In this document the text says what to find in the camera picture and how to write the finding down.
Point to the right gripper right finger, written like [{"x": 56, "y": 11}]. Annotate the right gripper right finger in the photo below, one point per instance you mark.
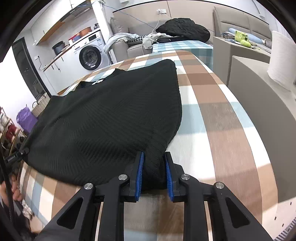
[{"x": 210, "y": 210}]

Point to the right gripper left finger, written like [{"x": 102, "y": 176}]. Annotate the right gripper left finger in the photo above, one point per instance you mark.
[{"x": 97, "y": 212}]

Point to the black knit sweater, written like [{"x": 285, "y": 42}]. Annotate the black knit sweater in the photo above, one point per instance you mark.
[{"x": 94, "y": 132}]

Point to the person's left hand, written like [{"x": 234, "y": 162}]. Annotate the person's left hand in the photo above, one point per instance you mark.
[{"x": 17, "y": 196}]

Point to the wooden shoe rack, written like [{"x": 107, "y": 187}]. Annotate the wooden shoe rack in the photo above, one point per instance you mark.
[{"x": 11, "y": 136}]

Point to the purple plastic bag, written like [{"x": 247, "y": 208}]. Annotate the purple plastic bag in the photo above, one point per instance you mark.
[{"x": 26, "y": 119}]

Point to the woven laundry basket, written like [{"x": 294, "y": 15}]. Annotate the woven laundry basket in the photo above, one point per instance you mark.
[{"x": 40, "y": 105}]

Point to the plaid checked blanket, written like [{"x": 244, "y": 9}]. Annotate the plaid checked blanket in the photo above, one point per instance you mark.
[{"x": 216, "y": 141}]

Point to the white washing machine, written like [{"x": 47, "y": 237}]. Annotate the white washing machine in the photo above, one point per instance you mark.
[{"x": 90, "y": 53}]

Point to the grey sofa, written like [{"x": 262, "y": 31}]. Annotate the grey sofa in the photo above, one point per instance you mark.
[{"x": 125, "y": 49}]

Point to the light grey blanket on sofa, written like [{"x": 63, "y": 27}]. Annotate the light grey blanket on sofa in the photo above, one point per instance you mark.
[{"x": 117, "y": 37}]

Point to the grey bedside cabinet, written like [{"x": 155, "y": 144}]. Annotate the grey bedside cabinet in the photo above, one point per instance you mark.
[{"x": 223, "y": 50}]

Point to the teal checked cloth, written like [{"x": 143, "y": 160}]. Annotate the teal checked cloth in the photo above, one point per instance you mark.
[{"x": 202, "y": 51}]

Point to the green toy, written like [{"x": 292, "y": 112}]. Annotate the green toy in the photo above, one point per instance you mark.
[{"x": 242, "y": 38}]

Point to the black quilted jacket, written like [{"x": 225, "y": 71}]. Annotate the black quilted jacket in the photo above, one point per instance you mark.
[{"x": 186, "y": 28}]

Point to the white wall socket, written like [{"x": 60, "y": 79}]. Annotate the white wall socket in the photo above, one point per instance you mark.
[{"x": 161, "y": 11}]

